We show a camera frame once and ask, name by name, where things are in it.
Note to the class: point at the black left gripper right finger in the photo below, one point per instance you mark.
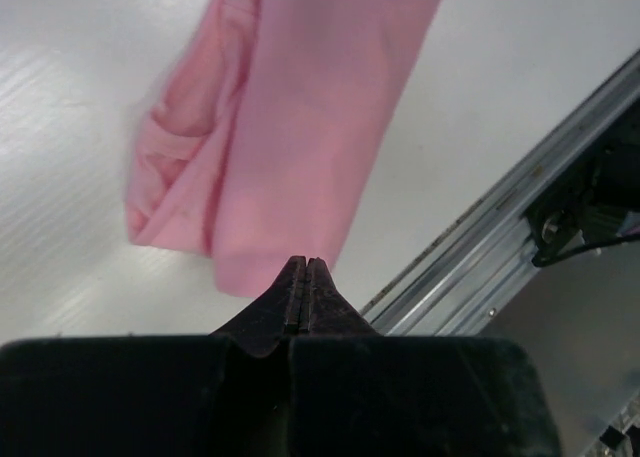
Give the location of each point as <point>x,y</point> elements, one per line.
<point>370,395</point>

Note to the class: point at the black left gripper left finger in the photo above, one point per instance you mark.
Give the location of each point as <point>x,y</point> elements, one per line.
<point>219,394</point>

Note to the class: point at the pink t-shirt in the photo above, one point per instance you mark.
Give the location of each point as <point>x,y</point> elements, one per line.
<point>261,144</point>

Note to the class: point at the aluminium mounting rail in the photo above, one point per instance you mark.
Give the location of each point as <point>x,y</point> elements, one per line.
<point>485,254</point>

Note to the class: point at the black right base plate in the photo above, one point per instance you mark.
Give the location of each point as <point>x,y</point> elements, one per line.
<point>586,207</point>

